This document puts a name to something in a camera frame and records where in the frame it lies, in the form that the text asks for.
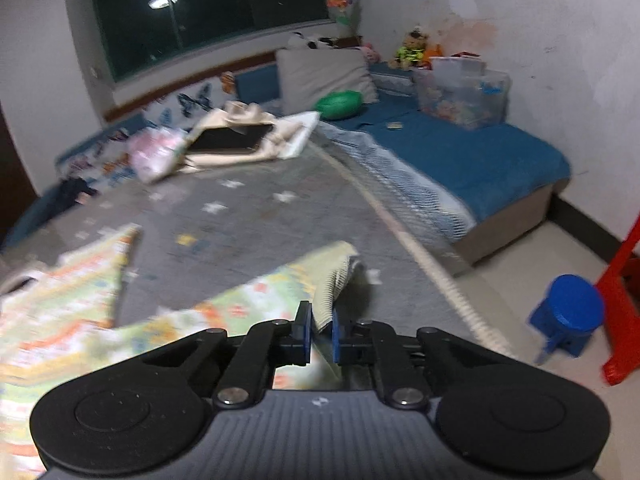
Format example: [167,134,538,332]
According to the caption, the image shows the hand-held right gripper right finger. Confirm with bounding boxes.
[331,309,506,409]

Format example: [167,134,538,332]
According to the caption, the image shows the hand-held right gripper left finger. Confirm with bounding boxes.
[142,301,315,409]

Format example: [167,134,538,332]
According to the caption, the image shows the green patterned child's top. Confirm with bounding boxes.
[0,224,383,480]

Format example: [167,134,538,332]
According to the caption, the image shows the grey star tablecloth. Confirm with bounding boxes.
[0,130,506,391]

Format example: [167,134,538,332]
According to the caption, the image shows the white folded cloth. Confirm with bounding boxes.
[272,111,321,161]

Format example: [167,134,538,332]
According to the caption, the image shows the blue corner sofa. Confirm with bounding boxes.
[5,57,572,277]

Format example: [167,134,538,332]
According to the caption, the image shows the cream cloth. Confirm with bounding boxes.
[180,101,296,173]

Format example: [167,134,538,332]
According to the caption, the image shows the green round cushion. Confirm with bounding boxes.
[315,91,363,121]

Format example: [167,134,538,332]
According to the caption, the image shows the pink tissue pack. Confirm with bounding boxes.
[127,127,188,183]

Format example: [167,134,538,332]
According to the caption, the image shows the blue plastic stool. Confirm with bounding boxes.
[529,274,606,366]

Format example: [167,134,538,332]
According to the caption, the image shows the grey pillow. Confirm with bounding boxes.
[276,46,378,113]

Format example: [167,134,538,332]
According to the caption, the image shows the butterfly print cushion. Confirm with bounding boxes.
[55,127,146,187]
[142,77,226,126]

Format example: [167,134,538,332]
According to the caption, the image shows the clear plastic storage box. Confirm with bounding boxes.
[412,57,511,131]

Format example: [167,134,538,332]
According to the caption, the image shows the panda plush toy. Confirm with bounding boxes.
[287,32,341,52]

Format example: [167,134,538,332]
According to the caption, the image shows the red plastic chair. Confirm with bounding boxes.
[595,222,640,387]

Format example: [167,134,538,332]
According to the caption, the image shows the teddy bear in yellow vest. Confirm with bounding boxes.
[389,27,432,70]

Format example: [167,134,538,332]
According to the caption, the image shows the dark wooden door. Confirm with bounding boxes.
[0,105,38,241]

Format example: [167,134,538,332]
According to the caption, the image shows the dark glass window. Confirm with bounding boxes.
[82,0,335,83]

